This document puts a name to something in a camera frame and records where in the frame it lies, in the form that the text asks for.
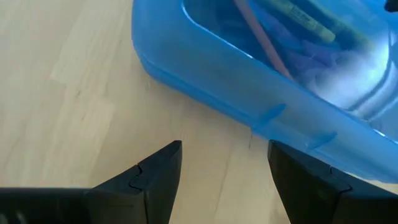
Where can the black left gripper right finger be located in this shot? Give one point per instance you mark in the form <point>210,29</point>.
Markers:
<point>311,193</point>

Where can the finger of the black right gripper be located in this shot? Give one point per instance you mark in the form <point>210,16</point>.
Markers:
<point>391,4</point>

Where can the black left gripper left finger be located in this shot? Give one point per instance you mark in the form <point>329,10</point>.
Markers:
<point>155,186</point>

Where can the yellow BIC highlighter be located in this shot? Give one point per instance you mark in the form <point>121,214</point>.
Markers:
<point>304,18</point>

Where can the blue plastic supply box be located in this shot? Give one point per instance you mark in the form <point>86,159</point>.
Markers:
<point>224,77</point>

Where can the orange pencil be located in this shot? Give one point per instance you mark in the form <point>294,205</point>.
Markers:
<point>264,40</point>

